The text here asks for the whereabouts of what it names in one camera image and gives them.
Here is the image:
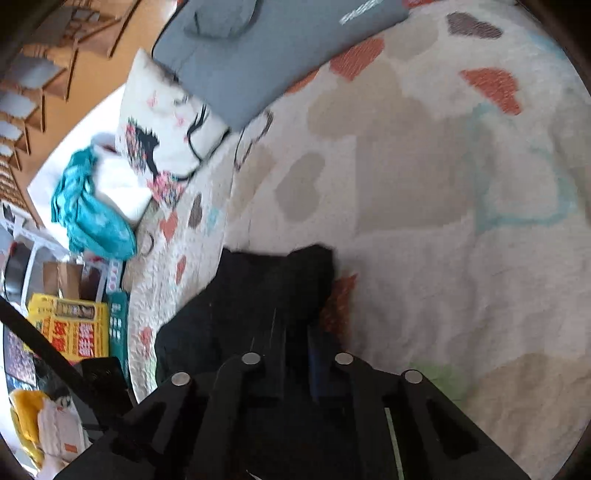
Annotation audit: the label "green printed box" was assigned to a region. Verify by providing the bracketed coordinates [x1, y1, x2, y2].
[107, 291, 131, 384]

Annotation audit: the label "yellow cloth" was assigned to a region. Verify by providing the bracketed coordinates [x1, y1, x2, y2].
[9, 388, 51, 467]

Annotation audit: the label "white folded cloth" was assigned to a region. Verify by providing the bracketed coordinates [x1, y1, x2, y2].
[90, 133, 153, 227]

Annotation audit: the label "grey laptop bag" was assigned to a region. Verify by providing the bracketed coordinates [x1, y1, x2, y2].
[151, 0, 409, 131]

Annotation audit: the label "black pants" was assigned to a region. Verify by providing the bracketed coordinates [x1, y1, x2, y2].
[154, 244, 342, 402]

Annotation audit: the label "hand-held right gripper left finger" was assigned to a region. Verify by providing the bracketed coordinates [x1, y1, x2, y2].
[55, 318, 286, 480]

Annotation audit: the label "black strap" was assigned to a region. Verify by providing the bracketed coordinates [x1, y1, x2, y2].
[0, 298, 134, 416]

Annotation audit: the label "brown cardboard piece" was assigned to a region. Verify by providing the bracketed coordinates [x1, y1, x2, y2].
[42, 261, 84, 301]

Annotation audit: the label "teal cloth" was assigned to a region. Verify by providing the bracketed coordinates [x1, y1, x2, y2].
[50, 148, 138, 260]

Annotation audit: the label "wooden staircase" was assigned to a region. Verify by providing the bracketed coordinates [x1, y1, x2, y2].
[0, 0, 144, 227]

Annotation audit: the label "yellow printed box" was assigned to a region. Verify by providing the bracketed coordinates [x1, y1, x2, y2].
[28, 293, 112, 365]

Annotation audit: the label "dark printed packet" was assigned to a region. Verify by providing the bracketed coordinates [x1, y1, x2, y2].
[4, 323, 38, 384]

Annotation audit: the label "black pot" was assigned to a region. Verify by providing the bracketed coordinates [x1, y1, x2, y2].
[2, 251, 31, 301]

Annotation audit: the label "white plastic bag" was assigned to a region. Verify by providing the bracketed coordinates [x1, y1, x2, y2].
[37, 397, 93, 478]

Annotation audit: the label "white printed pillow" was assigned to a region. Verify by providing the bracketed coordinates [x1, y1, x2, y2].
[115, 48, 232, 208]

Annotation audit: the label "white bed sheet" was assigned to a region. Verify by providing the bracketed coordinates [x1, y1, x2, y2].
[27, 85, 139, 232]

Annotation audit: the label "heart printed blanket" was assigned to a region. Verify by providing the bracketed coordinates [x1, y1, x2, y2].
[124, 0, 591, 480]

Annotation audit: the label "white wire rack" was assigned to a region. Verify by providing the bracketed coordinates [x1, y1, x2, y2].
[0, 203, 112, 305]

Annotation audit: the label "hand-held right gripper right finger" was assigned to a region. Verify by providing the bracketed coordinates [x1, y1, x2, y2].
[308, 330, 532, 480]

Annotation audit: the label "red and white box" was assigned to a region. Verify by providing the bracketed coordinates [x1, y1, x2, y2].
[105, 258, 123, 294]

